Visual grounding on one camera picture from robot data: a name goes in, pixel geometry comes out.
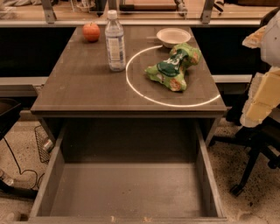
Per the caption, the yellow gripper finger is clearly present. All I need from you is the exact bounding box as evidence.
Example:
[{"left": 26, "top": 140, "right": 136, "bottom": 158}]
[
  {"left": 240, "top": 66, "right": 280, "bottom": 128},
  {"left": 242, "top": 25, "right": 266, "bottom": 49}
]

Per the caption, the clear plastic water bottle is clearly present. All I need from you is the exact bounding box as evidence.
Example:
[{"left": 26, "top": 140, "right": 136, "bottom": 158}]
[{"left": 105, "top": 10, "right": 126, "bottom": 72}]

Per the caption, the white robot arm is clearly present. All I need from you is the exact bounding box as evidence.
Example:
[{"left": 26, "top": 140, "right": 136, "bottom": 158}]
[{"left": 240, "top": 11, "right": 280, "bottom": 128}]

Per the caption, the open top drawer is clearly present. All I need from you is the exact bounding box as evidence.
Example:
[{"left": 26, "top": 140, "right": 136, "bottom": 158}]
[{"left": 30, "top": 118, "right": 227, "bottom": 224}]

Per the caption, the black office chair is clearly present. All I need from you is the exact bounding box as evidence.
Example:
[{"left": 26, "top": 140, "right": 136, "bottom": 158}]
[{"left": 209, "top": 8, "right": 280, "bottom": 197}]

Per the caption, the white paper bowl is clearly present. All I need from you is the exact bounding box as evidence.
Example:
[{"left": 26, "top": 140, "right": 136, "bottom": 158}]
[{"left": 157, "top": 28, "right": 191, "bottom": 48}]

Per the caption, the green chip bag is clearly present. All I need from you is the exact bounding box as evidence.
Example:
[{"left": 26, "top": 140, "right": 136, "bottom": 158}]
[{"left": 145, "top": 43, "right": 201, "bottom": 92}]

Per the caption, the red apple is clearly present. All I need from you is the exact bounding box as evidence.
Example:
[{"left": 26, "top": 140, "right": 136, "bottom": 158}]
[{"left": 82, "top": 23, "right": 101, "bottom": 42}]

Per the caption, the grey wooden cabinet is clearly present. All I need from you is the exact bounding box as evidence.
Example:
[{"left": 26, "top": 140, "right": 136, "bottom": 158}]
[{"left": 31, "top": 25, "right": 226, "bottom": 142}]

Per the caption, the wire mesh basket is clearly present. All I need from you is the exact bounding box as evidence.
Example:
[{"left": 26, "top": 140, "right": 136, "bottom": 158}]
[{"left": 34, "top": 125, "right": 54, "bottom": 164}]

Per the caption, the black cable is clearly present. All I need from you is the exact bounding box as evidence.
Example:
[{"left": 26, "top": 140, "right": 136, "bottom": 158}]
[{"left": 3, "top": 136, "right": 46, "bottom": 191}]

